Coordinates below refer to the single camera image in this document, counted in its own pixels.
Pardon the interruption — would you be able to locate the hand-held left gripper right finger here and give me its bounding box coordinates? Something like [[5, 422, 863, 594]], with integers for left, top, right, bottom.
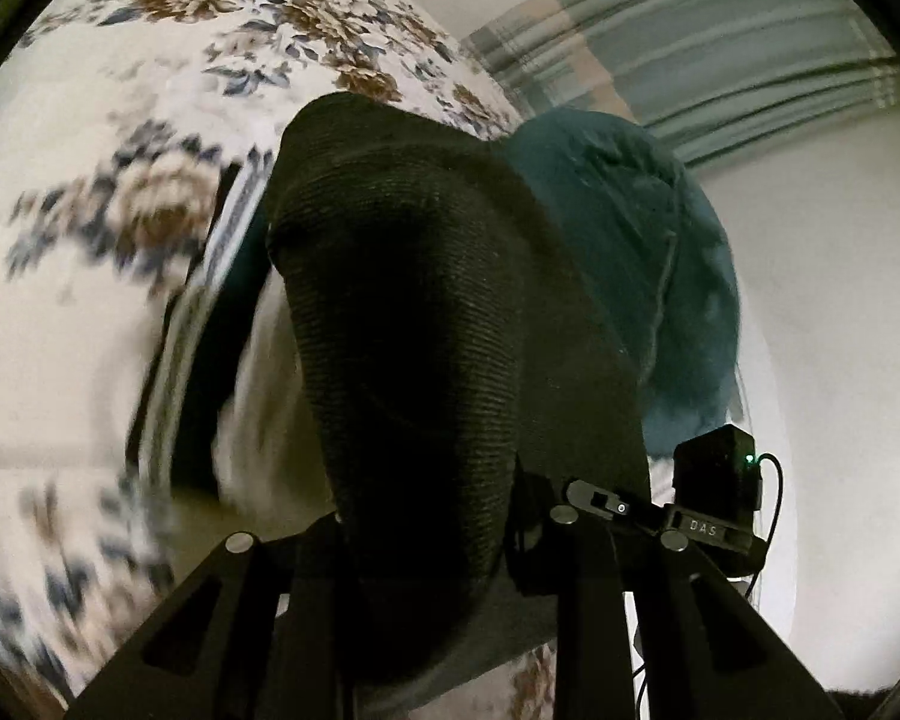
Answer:
[[508, 463, 845, 720]]

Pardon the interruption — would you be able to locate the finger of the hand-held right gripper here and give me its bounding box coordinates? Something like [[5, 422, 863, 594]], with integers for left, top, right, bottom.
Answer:
[[565, 475, 676, 535]]

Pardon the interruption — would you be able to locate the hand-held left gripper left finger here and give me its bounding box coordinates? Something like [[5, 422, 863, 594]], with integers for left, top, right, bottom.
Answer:
[[64, 516, 350, 720]]

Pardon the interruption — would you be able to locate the black knit garment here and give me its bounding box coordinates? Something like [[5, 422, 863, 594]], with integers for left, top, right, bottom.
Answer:
[[259, 92, 653, 710]]

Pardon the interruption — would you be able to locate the white cloth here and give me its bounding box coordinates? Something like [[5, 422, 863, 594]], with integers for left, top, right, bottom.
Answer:
[[214, 270, 338, 533]]

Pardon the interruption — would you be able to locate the dark teal cloth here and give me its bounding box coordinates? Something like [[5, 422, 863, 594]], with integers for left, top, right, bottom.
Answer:
[[495, 106, 743, 458]]

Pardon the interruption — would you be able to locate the small black-white striped cloth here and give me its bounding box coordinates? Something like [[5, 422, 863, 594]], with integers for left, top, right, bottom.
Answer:
[[124, 148, 275, 500]]

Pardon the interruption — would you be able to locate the grey-green striped curtain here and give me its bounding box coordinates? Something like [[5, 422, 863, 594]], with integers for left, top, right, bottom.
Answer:
[[461, 0, 900, 166]]

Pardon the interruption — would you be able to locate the floral bed sheet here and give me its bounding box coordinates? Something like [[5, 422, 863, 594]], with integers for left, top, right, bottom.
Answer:
[[0, 0, 563, 720]]

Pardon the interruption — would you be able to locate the black cable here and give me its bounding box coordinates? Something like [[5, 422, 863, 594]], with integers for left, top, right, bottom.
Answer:
[[746, 452, 785, 601]]

